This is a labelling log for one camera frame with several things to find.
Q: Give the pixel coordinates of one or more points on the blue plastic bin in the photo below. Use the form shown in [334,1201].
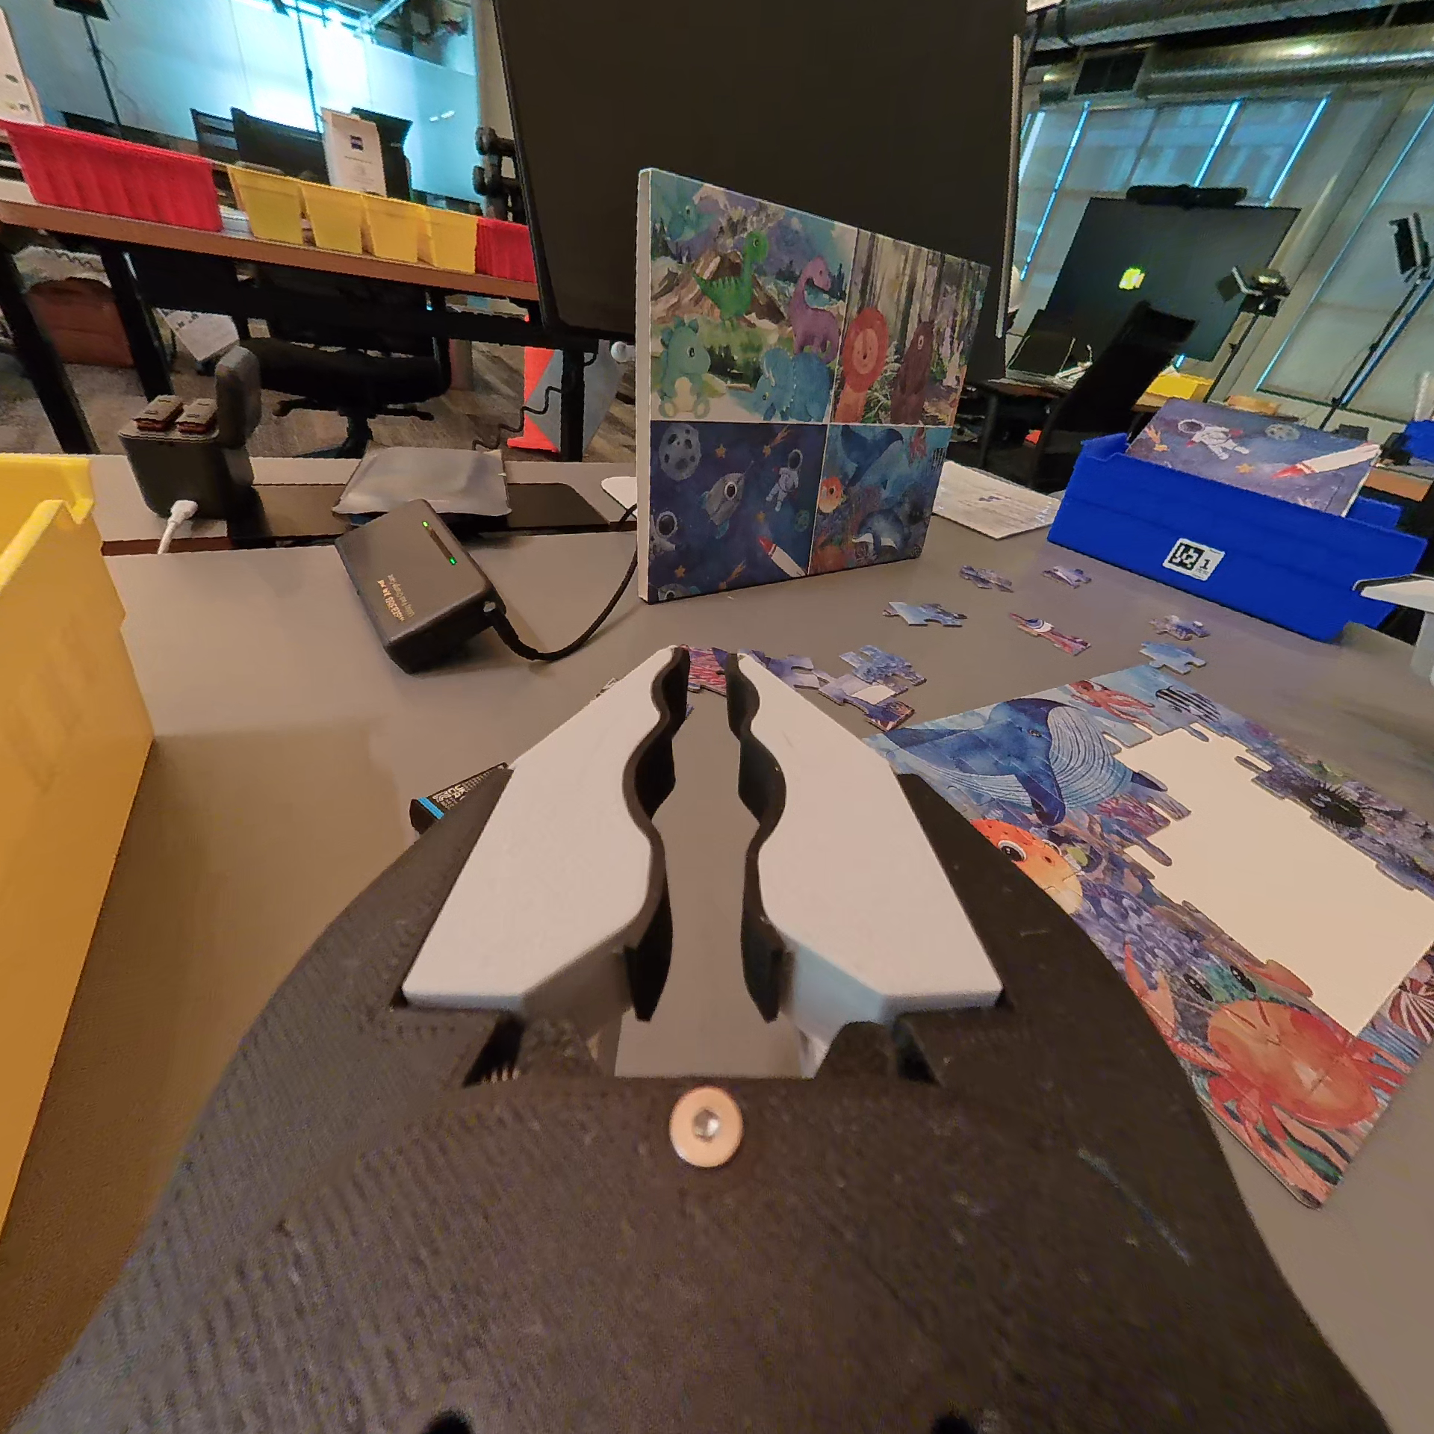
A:
[1120,528]

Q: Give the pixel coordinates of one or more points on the row of loose jigsaw pieces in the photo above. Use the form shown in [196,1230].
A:
[868,707]

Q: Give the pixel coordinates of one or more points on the red coral puzzle piece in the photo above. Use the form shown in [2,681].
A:
[1051,631]

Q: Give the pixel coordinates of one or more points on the small yellow plastic bin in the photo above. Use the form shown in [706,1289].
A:
[334,218]
[452,242]
[394,229]
[269,203]

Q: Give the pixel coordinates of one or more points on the grey cloth pouch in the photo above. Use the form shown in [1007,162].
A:
[425,481]

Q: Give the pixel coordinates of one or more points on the black battery charger dock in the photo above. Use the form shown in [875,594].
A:
[179,459]

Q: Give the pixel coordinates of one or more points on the illustrated puzzle box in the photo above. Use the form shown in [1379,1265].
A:
[783,391]

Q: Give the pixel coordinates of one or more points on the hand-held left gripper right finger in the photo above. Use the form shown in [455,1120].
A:
[886,896]

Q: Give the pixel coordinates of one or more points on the dark grey power bank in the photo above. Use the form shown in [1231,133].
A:
[414,594]

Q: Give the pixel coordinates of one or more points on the black background monitor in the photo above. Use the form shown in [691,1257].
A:
[274,144]

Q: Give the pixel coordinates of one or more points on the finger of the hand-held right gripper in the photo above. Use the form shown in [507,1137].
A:
[1412,594]

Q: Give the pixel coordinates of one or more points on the light blue puzzle piece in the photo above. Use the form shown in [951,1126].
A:
[1173,653]

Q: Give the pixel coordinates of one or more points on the wooden desk with black legs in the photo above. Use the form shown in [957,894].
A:
[280,255]

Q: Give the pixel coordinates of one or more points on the grey leaning panel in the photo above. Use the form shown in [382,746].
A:
[589,397]

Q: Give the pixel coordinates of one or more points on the black computer monitor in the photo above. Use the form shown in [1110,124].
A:
[761,135]

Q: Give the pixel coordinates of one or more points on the yellow object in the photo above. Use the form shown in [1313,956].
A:
[57,784]

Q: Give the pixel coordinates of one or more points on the red ribbed plastic bin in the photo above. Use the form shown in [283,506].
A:
[505,252]
[113,173]

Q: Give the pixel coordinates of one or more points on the white paper sign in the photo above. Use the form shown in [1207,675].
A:
[352,151]

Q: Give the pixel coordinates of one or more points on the red object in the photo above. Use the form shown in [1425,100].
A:
[535,391]

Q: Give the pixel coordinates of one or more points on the space themed puzzle board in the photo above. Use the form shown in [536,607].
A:
[1231,446]

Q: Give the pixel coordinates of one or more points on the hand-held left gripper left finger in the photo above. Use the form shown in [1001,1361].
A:
[527,896]

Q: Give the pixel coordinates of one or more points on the purple white puzzle piece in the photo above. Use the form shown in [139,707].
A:
[1066,576]

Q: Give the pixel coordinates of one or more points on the studio light on stand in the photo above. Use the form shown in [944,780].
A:
[1409,246]
[1255,289]

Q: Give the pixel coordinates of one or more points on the large black display screen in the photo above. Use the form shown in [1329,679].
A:
[1177,280]

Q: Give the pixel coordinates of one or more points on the sea animal jigsaw puzzle board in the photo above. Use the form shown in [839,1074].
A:
[1041,762]

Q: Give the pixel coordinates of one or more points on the black camera battery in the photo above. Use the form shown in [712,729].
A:
[458,797]

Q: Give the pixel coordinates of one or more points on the blue bubble puzzle piece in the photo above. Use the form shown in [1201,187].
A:
[886,667]

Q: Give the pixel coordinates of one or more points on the instruction sheet in clear sleeve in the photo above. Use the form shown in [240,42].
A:
[990,498]

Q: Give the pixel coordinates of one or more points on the pink coral puzzle piece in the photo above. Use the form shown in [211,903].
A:
[1178,626]

